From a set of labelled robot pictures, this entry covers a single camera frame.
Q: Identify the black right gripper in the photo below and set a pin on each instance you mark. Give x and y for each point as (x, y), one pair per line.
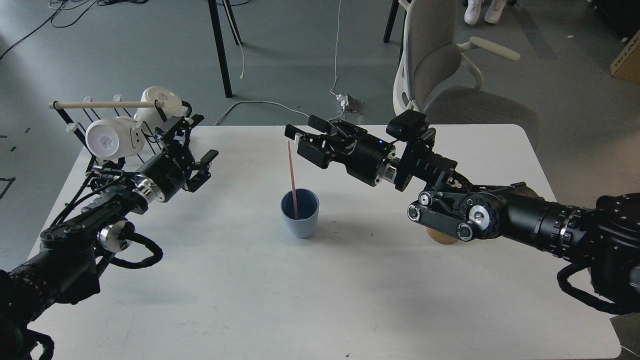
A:
(363, 155)

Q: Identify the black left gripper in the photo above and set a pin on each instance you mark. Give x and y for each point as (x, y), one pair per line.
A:
(174, 167)

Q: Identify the light blue cup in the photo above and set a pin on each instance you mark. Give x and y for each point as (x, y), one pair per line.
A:
(301, 221)

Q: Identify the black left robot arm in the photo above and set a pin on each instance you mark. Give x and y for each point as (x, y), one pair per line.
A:
(74, 252)

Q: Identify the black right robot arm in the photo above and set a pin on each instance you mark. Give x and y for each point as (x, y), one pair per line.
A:
(601, 245)

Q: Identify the white mug on rack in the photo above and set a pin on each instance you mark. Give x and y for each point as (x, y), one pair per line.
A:
(114, 138)

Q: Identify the grey office chair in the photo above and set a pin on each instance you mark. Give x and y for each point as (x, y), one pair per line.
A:
(436, 78)

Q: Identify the black table leg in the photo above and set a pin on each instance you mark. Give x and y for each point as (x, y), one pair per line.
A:
(219, 41)

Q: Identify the bamboo cylinder holder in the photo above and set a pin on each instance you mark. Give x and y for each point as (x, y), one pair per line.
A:
(442, 235)

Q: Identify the cardboard box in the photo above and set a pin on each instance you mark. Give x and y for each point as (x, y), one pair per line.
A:
(626, 65)

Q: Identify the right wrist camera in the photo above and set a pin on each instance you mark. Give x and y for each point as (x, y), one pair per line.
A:
(412, 127)

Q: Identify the black wire cup rack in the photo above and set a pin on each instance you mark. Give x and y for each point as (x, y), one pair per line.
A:
(154, 109)

